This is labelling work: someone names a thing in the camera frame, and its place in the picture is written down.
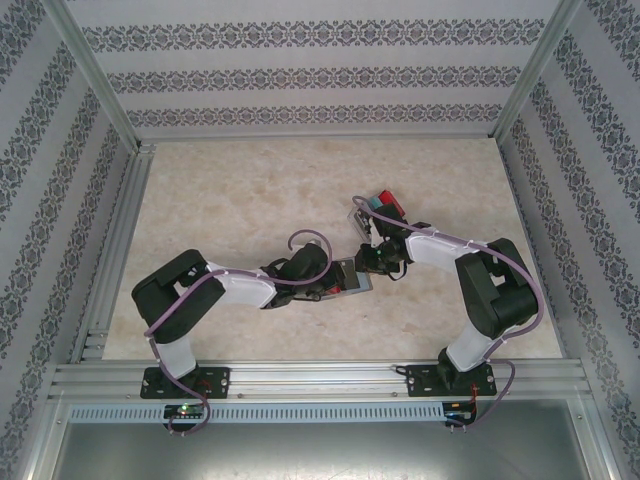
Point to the clear acrylic card box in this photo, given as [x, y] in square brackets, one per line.
[360, 220]

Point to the controller board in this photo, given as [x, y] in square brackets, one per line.
[460, 409]
[185, 411]

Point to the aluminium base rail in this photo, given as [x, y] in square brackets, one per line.
[320, 377]

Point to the right controller board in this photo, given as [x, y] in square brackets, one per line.
[460, 409]

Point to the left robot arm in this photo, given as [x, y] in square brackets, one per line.
[175, 295]

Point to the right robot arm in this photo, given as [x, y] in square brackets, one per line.
[500, 290]

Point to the teal card stack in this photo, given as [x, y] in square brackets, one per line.
[376, 204]

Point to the left controller board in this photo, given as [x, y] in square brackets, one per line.
[185, 411]

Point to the grey metal shelf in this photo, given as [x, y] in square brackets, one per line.
[320, 452]

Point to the aluminium side rail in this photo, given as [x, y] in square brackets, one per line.
[115, 250]

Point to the grey leather card holder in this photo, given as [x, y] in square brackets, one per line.
[364, 285]

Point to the aluminium frame post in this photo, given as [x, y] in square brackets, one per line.
[90, 65]
[540, 60]

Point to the aluminium back rail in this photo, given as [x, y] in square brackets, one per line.
[320, 136]

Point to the red card stack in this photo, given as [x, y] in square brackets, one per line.
[392, 202]

